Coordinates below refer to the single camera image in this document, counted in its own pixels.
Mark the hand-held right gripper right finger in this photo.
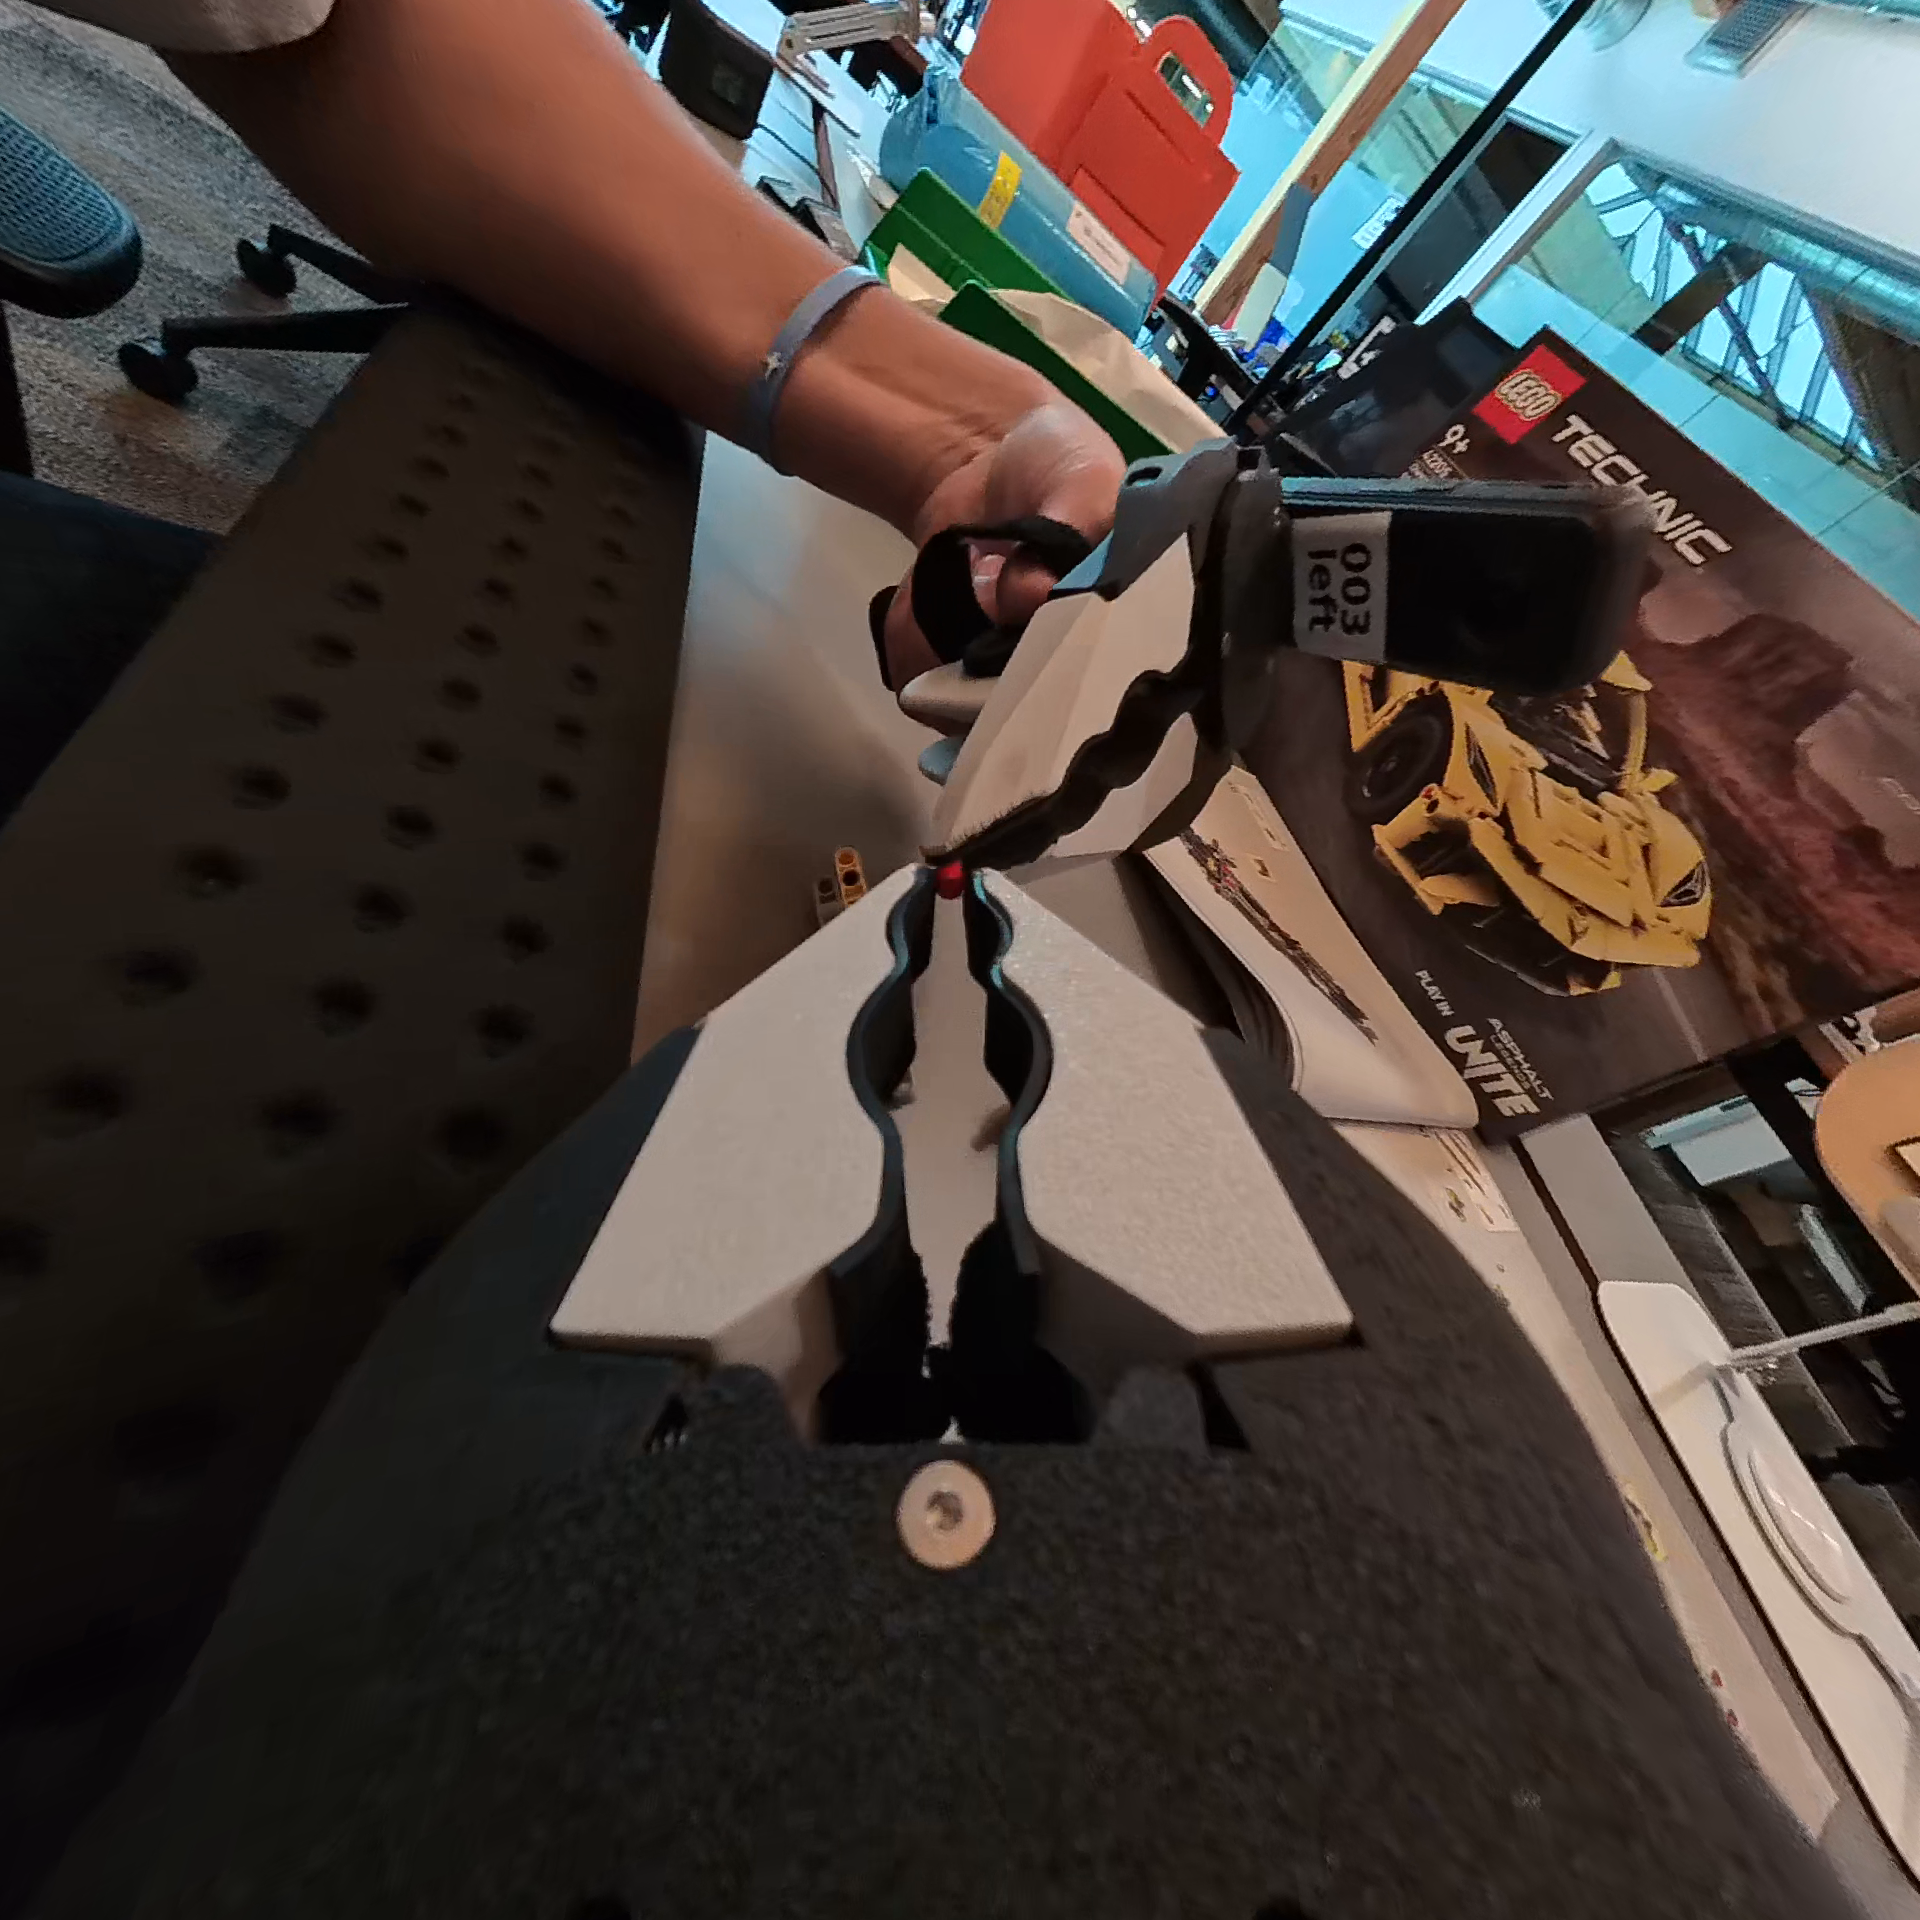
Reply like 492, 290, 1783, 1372
968, 874, 1356, 1396

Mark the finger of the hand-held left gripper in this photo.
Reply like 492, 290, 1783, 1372
928, 528, 1199, 847
971, 679, 1250, 876

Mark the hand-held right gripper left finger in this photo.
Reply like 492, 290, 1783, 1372
552, 867, 935, 1427

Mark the person's left forearm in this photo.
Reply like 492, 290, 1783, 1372
152, 0, 976, 506

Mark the lego set box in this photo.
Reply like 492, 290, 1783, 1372
1247, 323, 1920, 1145

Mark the open instruction booklet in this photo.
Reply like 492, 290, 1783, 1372
1147, 774, 1525, 1249

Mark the black floor lamp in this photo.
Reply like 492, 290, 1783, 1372
1247, 0, 1595, 436

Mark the blue wristband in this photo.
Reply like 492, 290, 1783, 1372
731, 264, 888, 475

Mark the green plastic bin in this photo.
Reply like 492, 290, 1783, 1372
863, 167, 1175, 465

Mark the blue wrapped roll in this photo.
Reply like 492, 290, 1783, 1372
877, 66, 1161, 338

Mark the orange red felt bag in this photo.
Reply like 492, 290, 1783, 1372
961, 0, 1241, 290

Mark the black perforated mat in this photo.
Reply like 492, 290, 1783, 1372
0, 306, 706, 1729

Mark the white folding stand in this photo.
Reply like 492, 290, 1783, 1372
772, 0, 924, 96

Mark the small black device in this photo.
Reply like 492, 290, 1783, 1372
657, 0, 777, 140

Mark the person's white shirt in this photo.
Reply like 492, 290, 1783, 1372
23, 0, 345, 60

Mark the silver ventilation duct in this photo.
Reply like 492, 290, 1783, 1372
1628, 158, 1920, 310

